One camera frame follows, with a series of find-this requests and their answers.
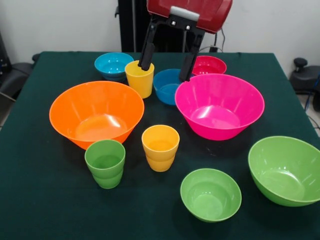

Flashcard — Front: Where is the blue cable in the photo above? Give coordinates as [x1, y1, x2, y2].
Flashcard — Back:
[304, 74, 320, 111]

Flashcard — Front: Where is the small red bowl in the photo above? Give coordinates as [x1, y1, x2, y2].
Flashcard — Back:
[191, 55, 228, 76]

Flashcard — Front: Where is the ridged green cup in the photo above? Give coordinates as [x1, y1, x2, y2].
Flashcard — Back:
[84, 139, 126, 190]

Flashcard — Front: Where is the large orange bowl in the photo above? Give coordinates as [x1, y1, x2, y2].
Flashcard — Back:
[48, 80, 145, 151]

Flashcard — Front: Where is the dark blue bowl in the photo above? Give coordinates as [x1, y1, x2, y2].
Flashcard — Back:
[152, 68, 195, 106]

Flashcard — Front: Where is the ridged yellow cup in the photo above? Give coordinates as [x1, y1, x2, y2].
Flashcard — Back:
[141, 124, 181, 173]

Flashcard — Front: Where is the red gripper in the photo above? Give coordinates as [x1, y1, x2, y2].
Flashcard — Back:
[137, 0, 233, 83]

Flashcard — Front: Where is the small green bowl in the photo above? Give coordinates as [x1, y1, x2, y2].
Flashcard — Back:
[180, 168, 243, 223]

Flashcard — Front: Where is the small light blue bowl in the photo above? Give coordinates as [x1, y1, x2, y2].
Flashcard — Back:
[94, 51, 135, 83]

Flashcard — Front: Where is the large pink bowl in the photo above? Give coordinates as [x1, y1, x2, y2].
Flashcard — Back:
[174, 73, 266, 142]

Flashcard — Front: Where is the large green bowl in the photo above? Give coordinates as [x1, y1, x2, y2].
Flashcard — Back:
[247, 135, 320, 208]

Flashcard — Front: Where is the dark green tablecloth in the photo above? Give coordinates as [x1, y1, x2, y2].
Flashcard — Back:
[0, 51, 320, 240]

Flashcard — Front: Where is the smooth yellow cup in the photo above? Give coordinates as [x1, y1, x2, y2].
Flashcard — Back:
[124, 59, 155, 100]

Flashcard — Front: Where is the grey cable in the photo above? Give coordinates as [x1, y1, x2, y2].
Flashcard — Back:
[199, 45, 224, 53]

